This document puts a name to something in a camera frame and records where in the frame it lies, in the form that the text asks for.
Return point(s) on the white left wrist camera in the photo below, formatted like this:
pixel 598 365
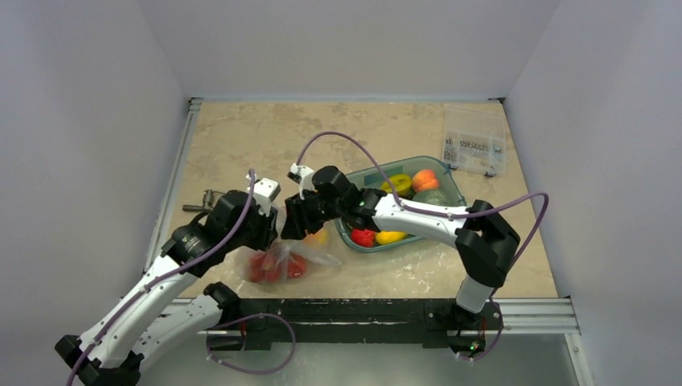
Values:
pixel 265 191

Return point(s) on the red fake lychee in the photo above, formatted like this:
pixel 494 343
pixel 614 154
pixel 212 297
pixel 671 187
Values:
pixel 363 238

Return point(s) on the red fake cherry bunch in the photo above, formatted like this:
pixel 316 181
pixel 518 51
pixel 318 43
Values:
pixel 264 268

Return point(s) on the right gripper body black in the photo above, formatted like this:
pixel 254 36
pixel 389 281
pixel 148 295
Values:
pixel 294 215

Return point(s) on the aluminium frame rail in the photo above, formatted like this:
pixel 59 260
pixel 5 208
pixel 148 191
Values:
pixel 538 316

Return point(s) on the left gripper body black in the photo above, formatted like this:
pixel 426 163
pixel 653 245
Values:
pixel 256 233

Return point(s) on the orange yellow fake mango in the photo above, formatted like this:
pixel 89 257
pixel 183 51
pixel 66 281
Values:
pixel 319 240

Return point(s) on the yellow green fake starfruit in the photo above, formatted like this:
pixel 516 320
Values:
pixel 402 184

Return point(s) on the red fake apple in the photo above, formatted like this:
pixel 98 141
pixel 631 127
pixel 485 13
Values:
pixel 296 266

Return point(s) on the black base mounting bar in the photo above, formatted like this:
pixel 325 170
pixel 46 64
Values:
pixel 258 323

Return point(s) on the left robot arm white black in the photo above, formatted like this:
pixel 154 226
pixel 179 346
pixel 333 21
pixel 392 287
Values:
pixel 134 334

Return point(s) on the clear plastic bag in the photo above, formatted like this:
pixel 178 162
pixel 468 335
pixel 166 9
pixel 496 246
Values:
pixel 281 248

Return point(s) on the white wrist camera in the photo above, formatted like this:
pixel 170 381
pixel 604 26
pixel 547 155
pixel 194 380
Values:
pixel 303 176
pixel 265 191

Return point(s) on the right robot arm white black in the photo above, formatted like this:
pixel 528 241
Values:
pixel 485 241

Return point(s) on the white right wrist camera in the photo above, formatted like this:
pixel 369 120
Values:
pixel 303 176

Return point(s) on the clear plastic screw box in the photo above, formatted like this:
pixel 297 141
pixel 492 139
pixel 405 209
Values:
pixel 475 141

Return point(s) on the orange fake peach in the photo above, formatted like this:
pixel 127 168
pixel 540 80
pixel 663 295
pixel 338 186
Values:
pixel 424 180

